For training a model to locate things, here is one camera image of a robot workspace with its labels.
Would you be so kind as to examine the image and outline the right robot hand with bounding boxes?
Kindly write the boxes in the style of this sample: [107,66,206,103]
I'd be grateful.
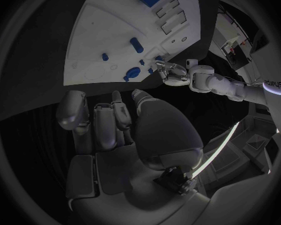
[55,88,213,225]

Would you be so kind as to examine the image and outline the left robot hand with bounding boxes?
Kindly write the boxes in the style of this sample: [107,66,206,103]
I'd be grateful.
[154,59,190,87]

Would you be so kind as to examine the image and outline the white task board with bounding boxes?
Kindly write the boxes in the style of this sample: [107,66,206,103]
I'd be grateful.
[63,0,202,87]

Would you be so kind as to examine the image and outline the blue gear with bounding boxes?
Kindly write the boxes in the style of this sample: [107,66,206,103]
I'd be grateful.
[122,66,142,83]

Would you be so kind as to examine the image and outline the blue long cylinder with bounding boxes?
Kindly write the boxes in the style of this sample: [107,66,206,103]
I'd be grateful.
[129,37,145,54]

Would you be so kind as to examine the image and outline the workshop desk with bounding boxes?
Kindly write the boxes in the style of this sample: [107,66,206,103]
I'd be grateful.
[219,33,253,71]

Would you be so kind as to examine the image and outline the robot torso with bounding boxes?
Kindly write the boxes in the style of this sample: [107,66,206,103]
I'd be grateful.
[248,28,281,121]

